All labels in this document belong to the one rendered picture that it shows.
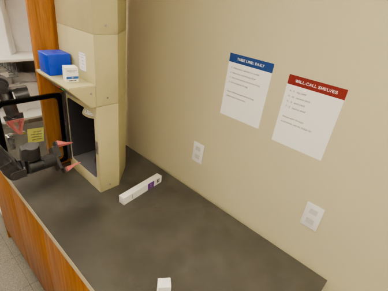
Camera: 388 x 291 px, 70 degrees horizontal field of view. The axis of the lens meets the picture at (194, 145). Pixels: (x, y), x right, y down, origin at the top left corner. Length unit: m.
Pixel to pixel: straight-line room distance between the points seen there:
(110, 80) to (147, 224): 0.67
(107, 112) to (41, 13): 0.53
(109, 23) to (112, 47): 0.09
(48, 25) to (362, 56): 1.30
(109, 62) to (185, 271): 0.91
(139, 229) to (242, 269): 0.48
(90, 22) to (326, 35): 0.86
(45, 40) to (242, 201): 1.21
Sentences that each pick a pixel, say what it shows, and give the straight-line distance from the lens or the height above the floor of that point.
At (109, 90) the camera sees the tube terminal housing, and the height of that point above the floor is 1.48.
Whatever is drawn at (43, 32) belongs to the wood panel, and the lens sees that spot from 1.55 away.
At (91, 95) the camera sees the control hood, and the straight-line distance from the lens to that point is 1.28.
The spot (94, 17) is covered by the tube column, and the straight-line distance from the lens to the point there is 1.23.
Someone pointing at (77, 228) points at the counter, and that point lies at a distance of 1.37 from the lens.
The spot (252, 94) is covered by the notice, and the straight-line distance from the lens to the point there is 1.21.
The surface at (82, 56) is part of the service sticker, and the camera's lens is 1.33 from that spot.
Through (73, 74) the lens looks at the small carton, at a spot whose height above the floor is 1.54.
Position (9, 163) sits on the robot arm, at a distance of 1.27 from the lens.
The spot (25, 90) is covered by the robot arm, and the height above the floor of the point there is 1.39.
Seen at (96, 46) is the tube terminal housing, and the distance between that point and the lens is 1.24.
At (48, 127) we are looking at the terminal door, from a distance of 1.60.
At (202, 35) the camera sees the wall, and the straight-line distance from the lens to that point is 1.35.
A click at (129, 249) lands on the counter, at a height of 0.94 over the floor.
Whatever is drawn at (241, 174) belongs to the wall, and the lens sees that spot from 1.35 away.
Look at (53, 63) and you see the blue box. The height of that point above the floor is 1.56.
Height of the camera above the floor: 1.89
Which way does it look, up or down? 28 degrees down
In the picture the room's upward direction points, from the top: 8 degrees clockwise
